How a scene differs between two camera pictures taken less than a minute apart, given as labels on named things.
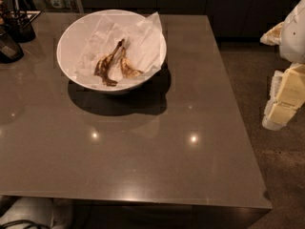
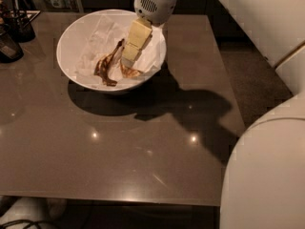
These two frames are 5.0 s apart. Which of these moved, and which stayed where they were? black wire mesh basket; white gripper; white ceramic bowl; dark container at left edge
Moved: white gripper
Stayed: dark container at left edge; white ceramic bowl; black wire mesh basket
